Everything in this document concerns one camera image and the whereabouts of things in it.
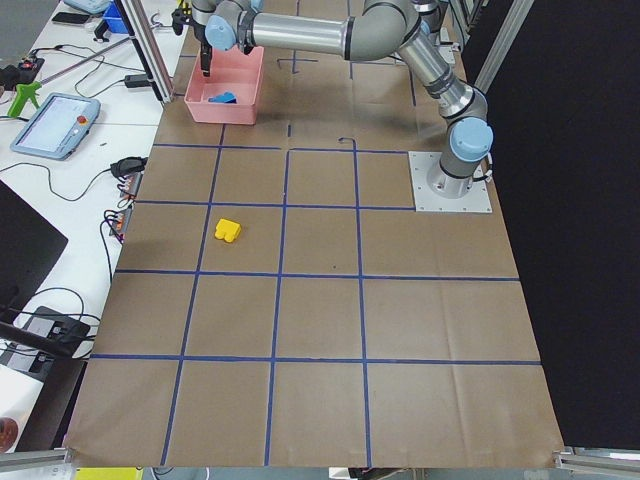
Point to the black monitor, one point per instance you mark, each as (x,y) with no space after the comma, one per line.
(30,248)

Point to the aluminium frame post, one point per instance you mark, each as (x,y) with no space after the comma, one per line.
(146,46)

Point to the yellow toy block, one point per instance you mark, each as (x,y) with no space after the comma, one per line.
(227,230)

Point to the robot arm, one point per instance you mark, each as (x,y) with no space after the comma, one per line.
(384,28)

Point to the pink plastic box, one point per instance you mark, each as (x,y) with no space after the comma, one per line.
(233,71)

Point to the grabber reach tool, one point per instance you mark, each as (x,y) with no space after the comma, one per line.
(28,92)

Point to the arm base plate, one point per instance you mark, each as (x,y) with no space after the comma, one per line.
(436,192)

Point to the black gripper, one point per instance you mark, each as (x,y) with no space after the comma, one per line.
(204,46)

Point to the black power adapter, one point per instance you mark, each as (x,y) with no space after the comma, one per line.
(136,81)

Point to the blue plastic bin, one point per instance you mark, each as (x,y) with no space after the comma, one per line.
(111,22)

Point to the teach pendant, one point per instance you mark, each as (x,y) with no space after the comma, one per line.
(58,127)

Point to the blue toy block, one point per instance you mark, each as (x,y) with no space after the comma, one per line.
(226,97)

